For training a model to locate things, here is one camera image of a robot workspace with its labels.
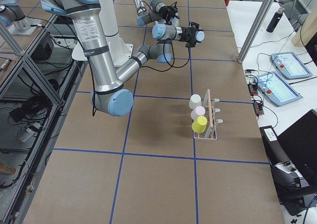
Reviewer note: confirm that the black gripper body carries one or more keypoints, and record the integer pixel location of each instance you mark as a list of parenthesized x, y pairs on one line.
[(165, 11), (187, 34)]

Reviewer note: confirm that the pale green plastic cup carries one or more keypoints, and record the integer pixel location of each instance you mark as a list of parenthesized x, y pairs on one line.
[(195, 101)]

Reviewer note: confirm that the pink plastic cup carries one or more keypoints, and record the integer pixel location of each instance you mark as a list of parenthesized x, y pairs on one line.
[(197, 111)]

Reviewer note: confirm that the yellow plastic cup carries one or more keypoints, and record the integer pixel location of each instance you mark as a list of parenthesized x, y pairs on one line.
[(199, 124)]

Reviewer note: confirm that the blue plastic cup front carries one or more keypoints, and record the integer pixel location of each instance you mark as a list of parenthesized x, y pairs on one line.
[(199, 36)]

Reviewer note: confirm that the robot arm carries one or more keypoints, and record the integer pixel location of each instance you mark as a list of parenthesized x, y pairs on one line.
[(109, 95), (156, 11)]

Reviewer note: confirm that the black bottle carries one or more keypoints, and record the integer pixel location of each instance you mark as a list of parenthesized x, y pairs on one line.
[(275, 20)]

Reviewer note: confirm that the teach pendant far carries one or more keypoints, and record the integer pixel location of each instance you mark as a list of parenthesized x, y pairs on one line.
[(290, 66)]

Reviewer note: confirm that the teach pendant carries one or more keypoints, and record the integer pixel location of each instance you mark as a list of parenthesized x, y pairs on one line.
[(290, 66), (276, 89)]

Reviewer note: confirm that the teach pendant near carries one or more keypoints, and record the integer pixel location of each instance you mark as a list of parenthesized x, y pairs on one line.
[(276, 89)]

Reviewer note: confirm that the black monitor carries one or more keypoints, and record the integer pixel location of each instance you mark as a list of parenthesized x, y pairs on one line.
[(299, 142)]

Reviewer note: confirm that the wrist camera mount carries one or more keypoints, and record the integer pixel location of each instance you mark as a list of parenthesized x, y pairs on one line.
[(194, 26)]

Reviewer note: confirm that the aluminium frame post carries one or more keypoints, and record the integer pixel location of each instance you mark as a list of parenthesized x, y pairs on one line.
[(265, 6)]

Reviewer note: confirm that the white wire cup rack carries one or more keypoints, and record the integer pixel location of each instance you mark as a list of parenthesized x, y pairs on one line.
[(210, 132)]

